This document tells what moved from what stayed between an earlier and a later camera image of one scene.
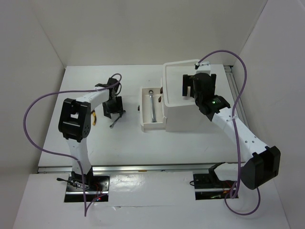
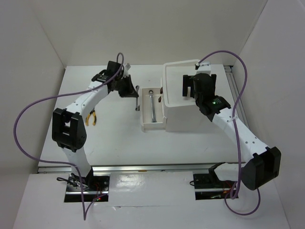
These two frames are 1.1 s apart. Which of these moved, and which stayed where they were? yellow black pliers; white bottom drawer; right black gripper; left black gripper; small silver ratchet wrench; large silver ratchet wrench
Moved: left black gripper; small silver ratchet wrench
Stayed: white bottom drawer; right black gripper; large silver ratchet wrench; yellow black pliers
